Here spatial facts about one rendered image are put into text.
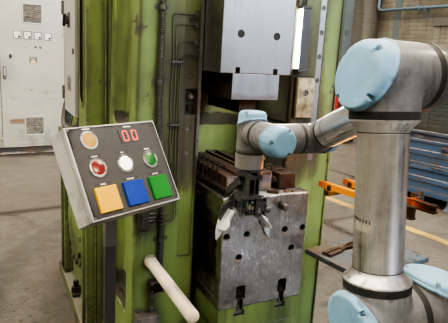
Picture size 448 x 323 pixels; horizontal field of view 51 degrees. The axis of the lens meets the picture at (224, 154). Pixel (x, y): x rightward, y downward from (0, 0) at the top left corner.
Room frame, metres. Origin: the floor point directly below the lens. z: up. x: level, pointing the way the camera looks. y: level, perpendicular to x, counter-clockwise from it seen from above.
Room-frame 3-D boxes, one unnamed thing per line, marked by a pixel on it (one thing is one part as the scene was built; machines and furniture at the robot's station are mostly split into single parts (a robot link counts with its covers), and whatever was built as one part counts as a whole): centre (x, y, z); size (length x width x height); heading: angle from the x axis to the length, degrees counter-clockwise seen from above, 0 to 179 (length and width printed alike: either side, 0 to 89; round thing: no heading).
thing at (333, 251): (1.95, -0.64, 0.69); 0.60 x 0.04 x 0.01; 133
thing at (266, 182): (1.96, -0.01, 0.96); 0.42 x 0.20 x 0.09; 27
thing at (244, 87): (1.96, -0.01, 1.32); 0.42 x 0.20 x 0.10; 27
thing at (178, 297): (1.54, 0.16, 0.62); 0.44 x 0.05 x 0.05; 27
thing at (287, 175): (1.91, -0.24, 0.95); 0.12 x 0.08 x 0.06; 27
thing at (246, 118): (1.21, -0.07, 1.23); 0.09 x 0.08 x 0.11; 26
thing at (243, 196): (1.21, -0.07, 1.07); 0.09 x 0.08 x 0.12; 18
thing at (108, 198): (1.29, 0.32, 1.01); 0.07 x 0.05 x 0.07; 142
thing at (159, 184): (1.45, 0.20, 1.01); 0.07 x 0.05 x 0.07; 142
